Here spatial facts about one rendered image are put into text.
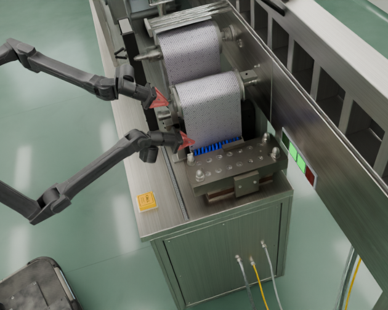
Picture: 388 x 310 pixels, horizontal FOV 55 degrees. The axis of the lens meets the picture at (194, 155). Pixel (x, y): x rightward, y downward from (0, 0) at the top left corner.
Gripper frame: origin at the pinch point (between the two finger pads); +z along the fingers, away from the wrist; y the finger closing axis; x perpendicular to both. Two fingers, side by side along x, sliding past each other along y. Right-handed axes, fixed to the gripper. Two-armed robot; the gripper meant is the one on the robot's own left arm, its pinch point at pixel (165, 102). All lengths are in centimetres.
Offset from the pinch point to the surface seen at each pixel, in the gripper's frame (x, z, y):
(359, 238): 21, 35, 75
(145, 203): -37.5, 6.0, 20.2
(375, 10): 75, 275, -230
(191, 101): 7.9, 5.1, 7.5
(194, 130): -3.5, 13.7, 7.8
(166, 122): -9.5, 5.7, -1.5
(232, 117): 7.6, 25.6, 7.2
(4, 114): -186, -39, -210
